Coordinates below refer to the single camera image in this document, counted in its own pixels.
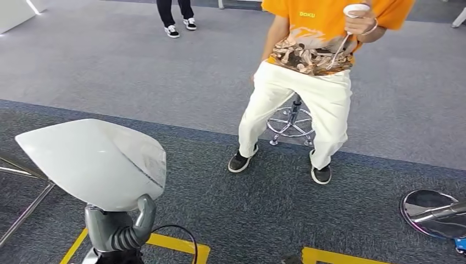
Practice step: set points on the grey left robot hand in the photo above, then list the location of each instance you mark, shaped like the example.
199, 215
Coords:
109, 229

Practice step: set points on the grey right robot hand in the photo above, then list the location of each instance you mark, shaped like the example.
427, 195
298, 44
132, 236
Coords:
292, 259

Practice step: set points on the white plastic car part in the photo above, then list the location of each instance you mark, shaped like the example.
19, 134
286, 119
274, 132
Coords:
83, 164

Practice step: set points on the steel workbench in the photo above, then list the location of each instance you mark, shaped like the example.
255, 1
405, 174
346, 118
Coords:
36, 204

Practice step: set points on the chrome stanchion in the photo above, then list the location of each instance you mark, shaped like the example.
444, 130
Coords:
433, 215

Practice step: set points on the chrome stool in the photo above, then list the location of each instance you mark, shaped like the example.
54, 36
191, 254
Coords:
295, 109

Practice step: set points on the person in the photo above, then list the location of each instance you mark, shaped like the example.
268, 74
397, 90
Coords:
309, 91
171, 11

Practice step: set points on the white cabinet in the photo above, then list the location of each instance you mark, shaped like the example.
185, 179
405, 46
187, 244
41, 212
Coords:
18, 12

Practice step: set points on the white handheld controller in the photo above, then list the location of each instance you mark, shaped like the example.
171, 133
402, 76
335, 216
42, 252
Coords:
356, 9

